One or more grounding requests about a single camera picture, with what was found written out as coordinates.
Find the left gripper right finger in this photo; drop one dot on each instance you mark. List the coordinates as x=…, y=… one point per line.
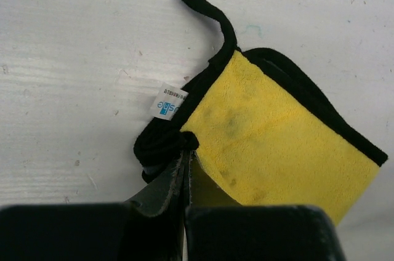
x=218, y=228

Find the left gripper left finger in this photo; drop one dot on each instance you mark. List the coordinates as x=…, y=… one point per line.
x=148, y=226

